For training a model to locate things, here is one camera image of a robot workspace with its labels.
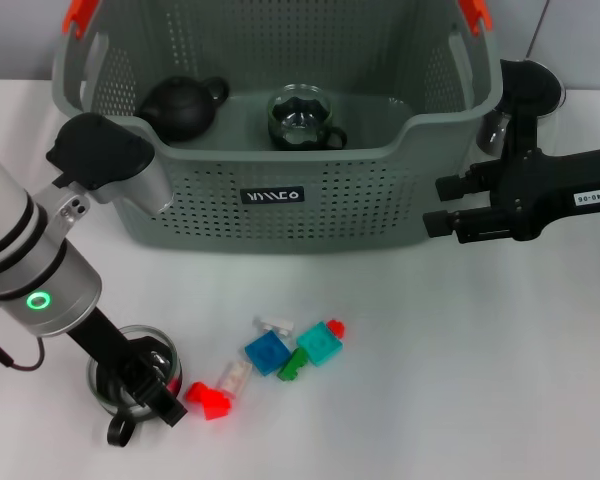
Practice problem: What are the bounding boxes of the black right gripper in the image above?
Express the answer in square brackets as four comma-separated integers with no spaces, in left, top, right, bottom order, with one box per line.
[423,144,600,245]

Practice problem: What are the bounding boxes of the glass carafe black lid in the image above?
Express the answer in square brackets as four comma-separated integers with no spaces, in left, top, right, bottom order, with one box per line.
[457,58,567,171]

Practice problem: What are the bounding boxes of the black ceramic teapot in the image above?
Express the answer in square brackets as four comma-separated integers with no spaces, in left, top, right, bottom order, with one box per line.
[138,74,230,143]

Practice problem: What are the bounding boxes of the small white building block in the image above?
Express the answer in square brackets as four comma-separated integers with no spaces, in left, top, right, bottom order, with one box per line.
[253,313,297,337]

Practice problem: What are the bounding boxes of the thin black camera cable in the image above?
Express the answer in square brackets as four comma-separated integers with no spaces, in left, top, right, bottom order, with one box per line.
[526,0,552,57]

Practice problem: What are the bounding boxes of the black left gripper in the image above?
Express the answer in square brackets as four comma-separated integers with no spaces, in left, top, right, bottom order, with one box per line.
[67,307,189,428]

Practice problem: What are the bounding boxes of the glass teacup black holder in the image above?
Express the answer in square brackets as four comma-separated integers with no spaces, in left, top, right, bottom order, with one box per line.
[267,83,349,151]
[87,324,184,448]

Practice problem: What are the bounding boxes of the translucent white building block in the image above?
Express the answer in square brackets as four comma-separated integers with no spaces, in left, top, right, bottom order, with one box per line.
[219,359,254,399]

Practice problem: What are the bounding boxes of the grey-green perforated storage basket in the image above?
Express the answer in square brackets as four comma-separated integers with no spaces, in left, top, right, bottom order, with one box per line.
[52,0,504,257]

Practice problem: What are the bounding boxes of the large red building block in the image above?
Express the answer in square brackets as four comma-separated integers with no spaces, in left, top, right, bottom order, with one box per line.
[185,381,233,422]

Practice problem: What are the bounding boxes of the left gripper connector cable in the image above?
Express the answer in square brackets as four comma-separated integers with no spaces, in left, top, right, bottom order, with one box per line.
[0,299,45,371]

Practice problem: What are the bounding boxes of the orange basket carry handle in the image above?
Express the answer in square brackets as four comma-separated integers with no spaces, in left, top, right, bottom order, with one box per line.
[62,0,494,39]

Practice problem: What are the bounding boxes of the teal square building block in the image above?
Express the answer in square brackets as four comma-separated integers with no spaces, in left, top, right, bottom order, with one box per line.
[296,321,343,368]

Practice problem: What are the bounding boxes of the green building block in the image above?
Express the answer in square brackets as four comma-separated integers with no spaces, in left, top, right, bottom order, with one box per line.
[276,347,311,383]

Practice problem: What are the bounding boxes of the blue square building block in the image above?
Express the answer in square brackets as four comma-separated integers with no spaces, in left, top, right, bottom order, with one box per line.
[244,330,292,377]

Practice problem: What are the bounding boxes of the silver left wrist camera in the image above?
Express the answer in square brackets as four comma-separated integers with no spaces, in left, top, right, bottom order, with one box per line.
[46,112,175,215]

